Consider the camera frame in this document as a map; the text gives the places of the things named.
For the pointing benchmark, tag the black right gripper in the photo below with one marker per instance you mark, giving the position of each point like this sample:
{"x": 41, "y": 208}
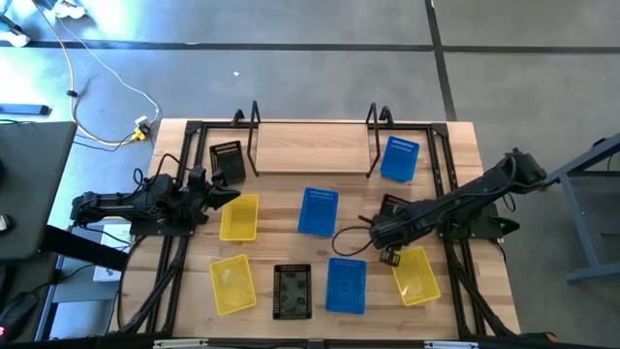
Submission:
{"x": 390, "y": 230}

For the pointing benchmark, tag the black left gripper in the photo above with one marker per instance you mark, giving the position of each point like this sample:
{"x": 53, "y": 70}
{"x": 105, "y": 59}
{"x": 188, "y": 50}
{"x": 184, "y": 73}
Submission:
{"x": 203, "y": 206}

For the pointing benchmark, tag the yellow plastic basket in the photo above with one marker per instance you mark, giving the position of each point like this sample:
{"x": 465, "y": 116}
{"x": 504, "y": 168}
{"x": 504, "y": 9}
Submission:
{"x": 239, "y": 220}
{"x": 419, "y": 281}
{"x": 232, "y": 286}

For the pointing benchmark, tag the black plastic basket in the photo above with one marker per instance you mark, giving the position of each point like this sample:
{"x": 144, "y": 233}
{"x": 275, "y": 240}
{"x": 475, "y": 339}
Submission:
{"x": 292, "y": 291}
{"x": 390, "y": 202}
{"x": 232, "y": 162}

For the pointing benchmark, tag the blue plastic basket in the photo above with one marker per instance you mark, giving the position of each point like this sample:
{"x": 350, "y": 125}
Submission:
{"x": 399, "y": 160}
{"x": 317, "y": 213}
{"x": 345, "y": 286}

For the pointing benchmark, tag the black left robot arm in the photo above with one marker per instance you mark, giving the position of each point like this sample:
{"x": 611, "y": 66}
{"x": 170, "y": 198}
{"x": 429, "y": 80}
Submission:
{"x": 121, "y": 206}

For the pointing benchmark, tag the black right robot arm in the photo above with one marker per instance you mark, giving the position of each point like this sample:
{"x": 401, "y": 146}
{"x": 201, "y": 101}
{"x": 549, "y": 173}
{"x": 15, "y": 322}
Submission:
{"x": 465, "y": 199}

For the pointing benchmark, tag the white label strip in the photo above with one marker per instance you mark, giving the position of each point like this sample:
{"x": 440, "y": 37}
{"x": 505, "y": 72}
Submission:
{"x": 179, "y": 343}
{"x": 450, "y": 344}

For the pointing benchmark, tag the white and yellow power plug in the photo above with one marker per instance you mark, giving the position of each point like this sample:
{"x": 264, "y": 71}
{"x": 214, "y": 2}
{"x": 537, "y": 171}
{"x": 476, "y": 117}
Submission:
{"x": 142, "y": 127}

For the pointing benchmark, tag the white paper sheet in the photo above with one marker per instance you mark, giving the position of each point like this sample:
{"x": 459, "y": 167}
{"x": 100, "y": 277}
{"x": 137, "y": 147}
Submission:
{"x": 116, "y": 230}

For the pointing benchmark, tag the black desk crossbar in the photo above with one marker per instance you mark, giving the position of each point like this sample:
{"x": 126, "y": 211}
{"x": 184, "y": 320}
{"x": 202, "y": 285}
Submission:
{"x": 82, "y": 247}

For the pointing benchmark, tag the grey desk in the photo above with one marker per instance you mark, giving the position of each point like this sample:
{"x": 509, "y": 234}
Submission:
{"x": 34, "y": 184}

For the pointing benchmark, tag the black flat device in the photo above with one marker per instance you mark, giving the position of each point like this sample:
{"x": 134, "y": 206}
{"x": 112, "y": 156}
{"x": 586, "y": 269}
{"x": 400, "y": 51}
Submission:
{"x": 24, "y": 109}

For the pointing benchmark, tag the light grey computer mouse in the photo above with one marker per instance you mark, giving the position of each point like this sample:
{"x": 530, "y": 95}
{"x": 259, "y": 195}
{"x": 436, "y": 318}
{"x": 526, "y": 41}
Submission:
{"x": 5, "y": 223}

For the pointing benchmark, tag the black computer mouse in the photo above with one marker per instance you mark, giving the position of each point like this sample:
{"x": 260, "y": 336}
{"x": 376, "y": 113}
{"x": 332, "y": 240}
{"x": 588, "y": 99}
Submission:
{"x": 17, "y": 312}

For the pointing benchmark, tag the white crumpled item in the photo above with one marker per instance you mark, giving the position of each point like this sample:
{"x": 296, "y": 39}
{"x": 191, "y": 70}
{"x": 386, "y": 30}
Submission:
{"x": 70, "y": 9}

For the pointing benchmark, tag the white and blue item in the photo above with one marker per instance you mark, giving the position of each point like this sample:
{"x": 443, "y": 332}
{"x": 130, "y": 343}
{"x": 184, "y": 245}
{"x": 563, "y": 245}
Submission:
{"x": 17, "y": 39}

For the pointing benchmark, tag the black aluminium table frame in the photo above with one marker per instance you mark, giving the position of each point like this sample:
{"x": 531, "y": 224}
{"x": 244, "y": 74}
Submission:
{"x": 218, "y": 125}

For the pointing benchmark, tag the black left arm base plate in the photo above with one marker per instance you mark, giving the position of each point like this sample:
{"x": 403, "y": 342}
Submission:
{"x": 160, "y": 229}

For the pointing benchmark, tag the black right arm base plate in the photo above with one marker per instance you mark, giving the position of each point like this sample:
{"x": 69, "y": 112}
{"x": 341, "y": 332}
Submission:
{"x": 477, "y": 228}

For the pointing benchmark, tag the wooden shelf with black frame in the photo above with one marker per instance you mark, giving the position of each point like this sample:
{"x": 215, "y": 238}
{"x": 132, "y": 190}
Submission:
{"x": 312, "y": 148}

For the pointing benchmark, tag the blue-grey metal table frame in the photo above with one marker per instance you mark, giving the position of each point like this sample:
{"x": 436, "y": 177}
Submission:
{"x": 579, "y": 220}

